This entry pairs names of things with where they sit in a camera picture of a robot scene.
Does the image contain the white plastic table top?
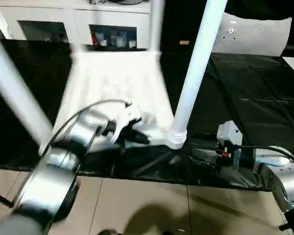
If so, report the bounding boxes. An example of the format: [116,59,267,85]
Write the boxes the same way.
[39,50,188,157]

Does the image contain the white plastic table leg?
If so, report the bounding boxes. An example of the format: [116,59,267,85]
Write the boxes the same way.
[0,29,53,147]
[169,0,228,150]
[149,0,165,53]
[72,41,90,53]

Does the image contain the black work mat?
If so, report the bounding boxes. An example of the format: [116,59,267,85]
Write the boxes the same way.
[0,39,294,191]

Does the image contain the black box with yellow label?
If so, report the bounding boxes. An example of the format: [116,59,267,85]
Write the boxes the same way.
[161,0,226,56]

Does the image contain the grey cushion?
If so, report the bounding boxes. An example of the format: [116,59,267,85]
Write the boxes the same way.
[212,12,293,56]

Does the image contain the white glass-door cabinet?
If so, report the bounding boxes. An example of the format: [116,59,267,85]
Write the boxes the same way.
[0,0,151,49]

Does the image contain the grey helmet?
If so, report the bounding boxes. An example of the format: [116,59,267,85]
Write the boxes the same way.
[107,0,150,5]

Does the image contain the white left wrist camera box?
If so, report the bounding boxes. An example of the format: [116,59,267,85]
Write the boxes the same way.
[107,105,144,145]

